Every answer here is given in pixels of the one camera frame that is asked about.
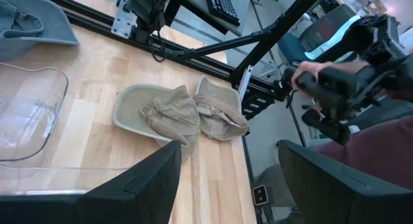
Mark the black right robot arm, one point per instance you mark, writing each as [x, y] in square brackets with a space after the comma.
[145, 7]

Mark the silver metal bracket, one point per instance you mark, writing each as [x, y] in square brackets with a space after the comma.
[245, 83]
[122, 22]

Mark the person's hand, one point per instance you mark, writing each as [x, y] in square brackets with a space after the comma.
[309, 69]

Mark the black frame strut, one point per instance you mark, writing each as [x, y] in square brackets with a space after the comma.
[285, 20]

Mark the black frame rail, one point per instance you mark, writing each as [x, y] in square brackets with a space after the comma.
[193, 61]

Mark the small table-level camera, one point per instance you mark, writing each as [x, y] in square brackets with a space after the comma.
[259, 195]

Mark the beige cap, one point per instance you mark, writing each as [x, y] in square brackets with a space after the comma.
[219, 120]
[135, 107]

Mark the black keyboard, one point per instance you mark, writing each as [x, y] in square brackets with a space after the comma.
[222, 6]

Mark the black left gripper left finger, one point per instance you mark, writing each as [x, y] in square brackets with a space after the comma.
[145, 198]

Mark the clear plastic bin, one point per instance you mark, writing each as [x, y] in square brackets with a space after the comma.
[32, 127]

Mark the grey garment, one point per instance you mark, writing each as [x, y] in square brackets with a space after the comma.
[48, 27]

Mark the cardboard box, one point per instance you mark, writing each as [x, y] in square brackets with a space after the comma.
[377, 7]

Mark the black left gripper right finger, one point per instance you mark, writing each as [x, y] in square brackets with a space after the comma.
[338, 198]

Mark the person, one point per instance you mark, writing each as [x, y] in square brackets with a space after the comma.
[380, 146]

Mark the teal office chair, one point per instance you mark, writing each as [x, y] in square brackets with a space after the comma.
[322, 30]

